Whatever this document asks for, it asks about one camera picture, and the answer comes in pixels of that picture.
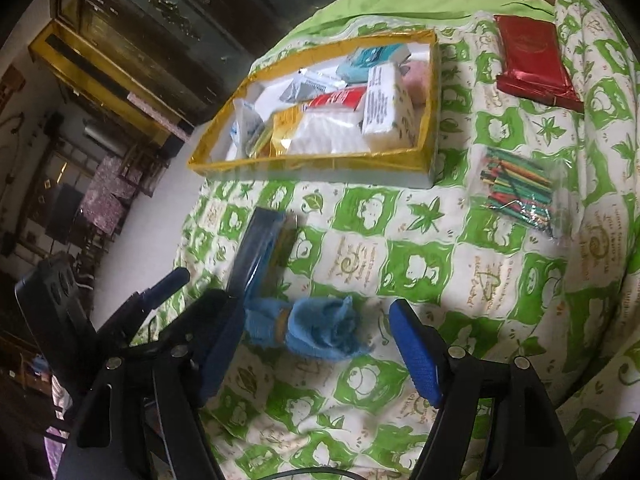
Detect teal tissue pack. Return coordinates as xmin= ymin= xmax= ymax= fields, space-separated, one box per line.
xmin=335 ymin=44 xmax=410 ymax=84

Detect silver white foil sachet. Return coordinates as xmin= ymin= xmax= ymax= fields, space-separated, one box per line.
xmin=279 ymin=68 xmax=347 ymax=104

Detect black cable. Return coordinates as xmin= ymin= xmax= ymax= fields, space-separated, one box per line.
xmin=259 ymin=466 xmax=371 ymax=480

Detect bag of coloured sticks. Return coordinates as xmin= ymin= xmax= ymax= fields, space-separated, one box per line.
xmin=470 ymin=146 xmax=576 ymax=240

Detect blue white foil sachet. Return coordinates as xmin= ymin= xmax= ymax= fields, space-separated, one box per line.
xmin=230 ymin=99 xmax=264 ymax=159

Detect black item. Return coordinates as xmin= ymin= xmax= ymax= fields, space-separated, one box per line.
xmin=226 ymin=207 xmax=298 ymax=301

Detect red wrapped packet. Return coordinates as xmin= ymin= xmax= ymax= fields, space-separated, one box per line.
xmin=495 ymin=15 xmax=584 ymax=113

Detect small bag yellow green sticks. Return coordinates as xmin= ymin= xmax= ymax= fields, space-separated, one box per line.
xmin=246 ymin=119 xmax=273 ymax=158

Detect yellow-dotted tissue pack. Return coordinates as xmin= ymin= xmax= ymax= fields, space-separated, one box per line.
xmin=362 ymin=63 xmax=416 ymax=153

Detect floral covered chair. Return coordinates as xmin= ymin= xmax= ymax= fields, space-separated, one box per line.
xmin=79 ymin=155 xmax=143 ymax=236

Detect white tissue pack red label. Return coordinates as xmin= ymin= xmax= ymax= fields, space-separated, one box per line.
xmin=286 ymin=86 xmax=370 ymax=156

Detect pink fluffy pouch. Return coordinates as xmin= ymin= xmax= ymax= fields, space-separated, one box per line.
xmin=399 ymin=60 xmax=431 ymax=106

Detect green patterned quilt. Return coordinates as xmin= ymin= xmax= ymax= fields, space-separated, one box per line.
xmin=153 ymin=0 xmax=639 ymax=479

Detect white foam tray gold tape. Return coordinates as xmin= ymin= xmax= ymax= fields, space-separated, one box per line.
xmin=189 ymin=30 xmax=439 ymax=188

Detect wooden glass door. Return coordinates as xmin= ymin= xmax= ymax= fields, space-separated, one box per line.
xmin=52 ymin=0 xmax=335 ymax=129

